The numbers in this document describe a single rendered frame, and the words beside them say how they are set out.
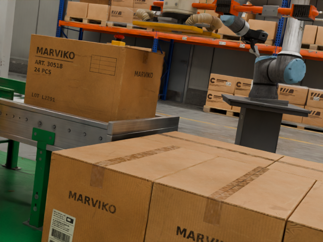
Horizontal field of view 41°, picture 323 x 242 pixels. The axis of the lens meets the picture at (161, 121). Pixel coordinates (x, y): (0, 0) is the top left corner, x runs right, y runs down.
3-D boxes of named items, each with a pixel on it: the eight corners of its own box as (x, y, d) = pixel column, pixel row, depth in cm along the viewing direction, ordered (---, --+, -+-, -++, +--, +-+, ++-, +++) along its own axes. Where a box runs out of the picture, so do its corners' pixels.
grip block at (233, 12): (213, 11, 194) (215, -2, 193) (222, 15, 202) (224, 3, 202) (229, 13, 190) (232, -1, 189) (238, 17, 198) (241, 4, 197)
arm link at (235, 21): (235, 5, 229) (229, 21, 228) (248, 17, 237) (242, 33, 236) (222, 6, 236) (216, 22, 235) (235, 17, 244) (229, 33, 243)
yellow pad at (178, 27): (131, 24, 207) (133, 14, 207) (143, 27, 216) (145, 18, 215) (192, 30, 189) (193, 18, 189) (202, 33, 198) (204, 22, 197)
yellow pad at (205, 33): (153, 30, 223) (155, 20, 223) (164, 33, 232) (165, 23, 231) (211, 36, 205) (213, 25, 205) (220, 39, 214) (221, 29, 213)
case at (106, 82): (22, 107, 232) (31, 33, 226) (70, 106, 267) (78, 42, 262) (115, 129, 205) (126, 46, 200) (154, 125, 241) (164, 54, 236)
